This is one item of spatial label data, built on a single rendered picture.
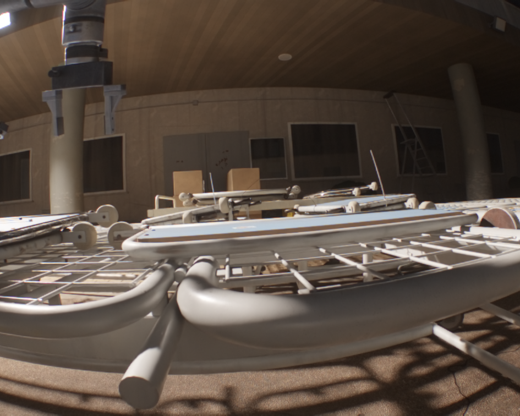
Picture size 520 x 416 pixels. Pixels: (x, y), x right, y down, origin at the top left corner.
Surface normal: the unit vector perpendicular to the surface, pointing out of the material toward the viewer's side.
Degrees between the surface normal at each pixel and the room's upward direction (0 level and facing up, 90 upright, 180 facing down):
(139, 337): 90
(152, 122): 90
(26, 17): 90
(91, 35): 110
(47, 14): 90
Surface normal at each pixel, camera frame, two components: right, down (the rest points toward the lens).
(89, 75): 0.05, 0.40
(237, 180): 0.22, -0.01
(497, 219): -0.99, 0.07
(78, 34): 0.36, 0.40
